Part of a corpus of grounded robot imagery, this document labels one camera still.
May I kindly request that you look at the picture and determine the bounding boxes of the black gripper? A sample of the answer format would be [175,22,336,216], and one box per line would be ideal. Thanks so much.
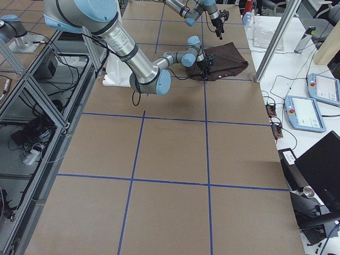
[211,14,225,40]
[197,55,212,79]

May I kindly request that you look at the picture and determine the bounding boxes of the brown t-shirt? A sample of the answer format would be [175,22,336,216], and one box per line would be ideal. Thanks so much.
[185,42,249,81]

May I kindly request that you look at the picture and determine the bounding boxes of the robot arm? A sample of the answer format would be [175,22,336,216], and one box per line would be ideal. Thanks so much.
[44,1,210,95]
[162,0,230,40]

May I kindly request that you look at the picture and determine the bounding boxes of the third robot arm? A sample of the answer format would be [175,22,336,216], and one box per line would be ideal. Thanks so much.
[1,14,39,54]

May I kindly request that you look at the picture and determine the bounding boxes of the red cylinder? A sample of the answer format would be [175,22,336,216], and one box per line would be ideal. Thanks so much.
[244,0,253,13]

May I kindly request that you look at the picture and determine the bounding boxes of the clear plastic bag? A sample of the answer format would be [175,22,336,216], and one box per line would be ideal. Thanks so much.
[253,27,275,48]

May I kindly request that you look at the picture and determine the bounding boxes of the blue tape grid lines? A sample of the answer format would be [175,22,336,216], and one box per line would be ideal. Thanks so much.
[57,0,290,255]

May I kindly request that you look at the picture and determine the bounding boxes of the orange black usb hub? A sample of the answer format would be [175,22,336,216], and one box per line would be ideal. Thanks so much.
[265,104,277,118]

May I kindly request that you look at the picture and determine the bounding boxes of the brown paper table cover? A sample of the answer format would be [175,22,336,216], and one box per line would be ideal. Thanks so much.
[25,4,305,255]

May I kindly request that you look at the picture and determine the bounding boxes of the near teach pendant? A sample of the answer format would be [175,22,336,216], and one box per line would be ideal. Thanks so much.
[284,96,326,133]

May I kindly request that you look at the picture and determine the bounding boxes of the teach pendant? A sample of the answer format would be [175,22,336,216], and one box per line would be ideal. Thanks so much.
[284,96,326,133]
[307,73,339,106]

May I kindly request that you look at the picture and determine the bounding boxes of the far teach pendant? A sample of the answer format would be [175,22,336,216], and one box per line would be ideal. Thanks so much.
[307,73,339,106]

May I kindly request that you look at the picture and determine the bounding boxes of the black box with label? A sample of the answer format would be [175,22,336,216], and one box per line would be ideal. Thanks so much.
[278,148,309,191]

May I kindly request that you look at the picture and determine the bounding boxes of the black monitor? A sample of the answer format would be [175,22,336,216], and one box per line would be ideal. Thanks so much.
[295,131,339,211]

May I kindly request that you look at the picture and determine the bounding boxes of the silver metal cylinder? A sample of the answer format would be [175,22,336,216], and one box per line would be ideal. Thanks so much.
[297,186,315,199]

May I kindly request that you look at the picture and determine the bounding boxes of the white power strip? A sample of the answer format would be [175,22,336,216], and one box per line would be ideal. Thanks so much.
[21,149,40,165]

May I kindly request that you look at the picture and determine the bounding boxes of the aluminium frame post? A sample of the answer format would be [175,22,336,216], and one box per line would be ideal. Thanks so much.
[254,0,302,83]

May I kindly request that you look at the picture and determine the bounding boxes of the white camera pedestal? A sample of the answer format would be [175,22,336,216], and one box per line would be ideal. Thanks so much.
[103,53,132,87]

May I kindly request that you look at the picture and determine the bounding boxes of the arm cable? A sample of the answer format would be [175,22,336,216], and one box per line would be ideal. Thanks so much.
[79,26,208,106]

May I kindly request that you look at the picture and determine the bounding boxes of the aluminium side frame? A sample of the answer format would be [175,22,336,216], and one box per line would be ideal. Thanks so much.
[1,29,108,254]

